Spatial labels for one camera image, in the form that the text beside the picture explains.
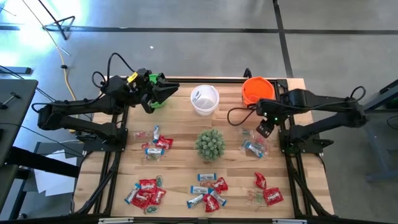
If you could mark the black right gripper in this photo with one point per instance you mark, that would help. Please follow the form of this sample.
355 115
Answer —
272 110

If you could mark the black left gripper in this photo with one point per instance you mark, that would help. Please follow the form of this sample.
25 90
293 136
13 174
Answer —
143 82

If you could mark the clear-wrapped green gummy candy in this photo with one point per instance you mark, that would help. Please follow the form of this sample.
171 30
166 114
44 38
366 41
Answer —
151 210
247 132
152 157
159 181

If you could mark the red Skittles candy pack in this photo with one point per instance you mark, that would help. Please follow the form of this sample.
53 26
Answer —
140 199
211 204
273 196
158 196
148 186
260 180
221 185
164 142

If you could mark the clear-wrapped orange green gummies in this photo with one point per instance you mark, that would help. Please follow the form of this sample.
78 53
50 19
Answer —
255 197

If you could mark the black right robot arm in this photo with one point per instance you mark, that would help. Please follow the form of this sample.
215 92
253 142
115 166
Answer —
323 101

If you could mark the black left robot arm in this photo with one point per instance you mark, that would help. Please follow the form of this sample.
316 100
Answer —
77 107

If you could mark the green plastic bucket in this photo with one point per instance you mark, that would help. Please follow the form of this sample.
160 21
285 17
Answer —
153 77

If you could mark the orange plastic bucket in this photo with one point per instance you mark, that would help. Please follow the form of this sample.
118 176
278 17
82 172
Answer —
258 88

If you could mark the white plastic bucket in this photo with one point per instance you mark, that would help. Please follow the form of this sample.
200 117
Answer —
205 102

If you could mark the black table clamp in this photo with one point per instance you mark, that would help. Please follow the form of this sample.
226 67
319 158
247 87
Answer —
247 74

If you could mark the artificial green potted plant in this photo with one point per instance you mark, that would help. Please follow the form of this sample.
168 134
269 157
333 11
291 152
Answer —
210 144

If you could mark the black tripod stand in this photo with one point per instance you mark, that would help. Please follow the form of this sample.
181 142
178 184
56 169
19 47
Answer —
63 34

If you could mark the black desk leg beam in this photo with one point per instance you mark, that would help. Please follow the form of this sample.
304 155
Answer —
43 161

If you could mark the black desk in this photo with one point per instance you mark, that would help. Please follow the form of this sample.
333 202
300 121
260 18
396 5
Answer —
21 93

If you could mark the black flat bar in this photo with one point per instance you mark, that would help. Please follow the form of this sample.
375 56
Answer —
18 70

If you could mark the white paper sheets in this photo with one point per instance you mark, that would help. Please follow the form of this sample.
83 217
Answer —
53 186

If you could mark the black aluminium table frame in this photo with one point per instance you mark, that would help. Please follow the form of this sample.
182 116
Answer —
224 81

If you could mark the silver metal bracket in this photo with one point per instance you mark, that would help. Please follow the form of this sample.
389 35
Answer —
289 221
115 220

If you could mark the blue-grey metal table frame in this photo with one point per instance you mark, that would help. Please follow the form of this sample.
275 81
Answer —
373 149

